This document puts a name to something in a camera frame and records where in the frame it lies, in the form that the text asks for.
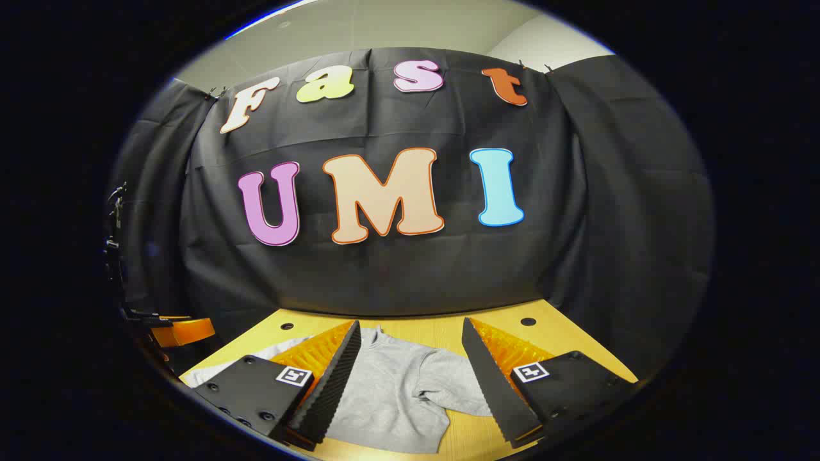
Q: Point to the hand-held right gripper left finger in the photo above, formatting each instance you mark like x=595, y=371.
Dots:
x=333, y=384

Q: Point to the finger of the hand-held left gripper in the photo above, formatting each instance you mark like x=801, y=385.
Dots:
x=186, y=331

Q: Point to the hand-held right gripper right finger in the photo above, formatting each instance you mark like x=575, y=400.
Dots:
x=493, y=384

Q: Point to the black backdrop cloth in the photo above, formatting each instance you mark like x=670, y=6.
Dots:
x=397, y=282

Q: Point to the grey sweatshirt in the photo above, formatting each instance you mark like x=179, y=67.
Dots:
x=397, y=397

